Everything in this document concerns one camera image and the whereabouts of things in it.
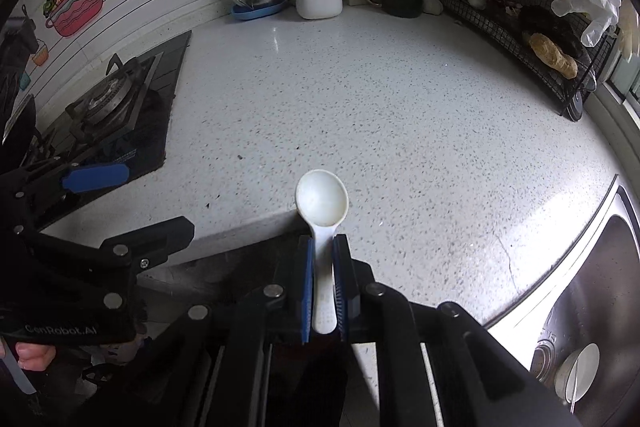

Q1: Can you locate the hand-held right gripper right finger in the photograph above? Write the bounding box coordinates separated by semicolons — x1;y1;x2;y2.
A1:
332;234;591;427

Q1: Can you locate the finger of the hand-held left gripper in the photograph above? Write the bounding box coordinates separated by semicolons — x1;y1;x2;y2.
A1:
10;161;132;208
22;216;196;309

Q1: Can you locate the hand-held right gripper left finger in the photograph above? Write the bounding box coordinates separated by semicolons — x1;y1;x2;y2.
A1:
65;234;316;427

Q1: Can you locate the white plastic spoon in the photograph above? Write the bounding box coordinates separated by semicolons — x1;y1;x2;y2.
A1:
295;169;349;335

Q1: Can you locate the person's left hand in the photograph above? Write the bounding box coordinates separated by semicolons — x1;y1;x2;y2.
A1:
14;341;57;373

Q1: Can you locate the black gas stove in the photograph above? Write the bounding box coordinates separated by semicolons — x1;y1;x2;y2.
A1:
30;29;193;228

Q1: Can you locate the blue saucer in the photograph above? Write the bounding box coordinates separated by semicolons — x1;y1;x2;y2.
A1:
231;0;287;22

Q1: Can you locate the steel sink plug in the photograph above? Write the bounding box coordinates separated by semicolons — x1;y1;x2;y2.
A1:
554;343;601;403

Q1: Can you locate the stainless steel sink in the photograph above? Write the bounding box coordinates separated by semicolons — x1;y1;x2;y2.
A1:
487;174;640;427

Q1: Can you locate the ginger root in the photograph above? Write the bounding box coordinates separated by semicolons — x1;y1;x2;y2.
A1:
529;32;580;80

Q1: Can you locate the dark bundle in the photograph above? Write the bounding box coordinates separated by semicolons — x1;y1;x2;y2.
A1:
517;4;591;62

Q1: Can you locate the clear disposable glove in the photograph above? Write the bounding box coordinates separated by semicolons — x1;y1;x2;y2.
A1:
539;0;626;48

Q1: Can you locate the white plastic bag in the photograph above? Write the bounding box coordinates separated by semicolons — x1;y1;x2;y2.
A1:
617;0;640;58

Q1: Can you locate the black wire rack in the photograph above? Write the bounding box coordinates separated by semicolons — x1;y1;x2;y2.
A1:
435;0;626;122

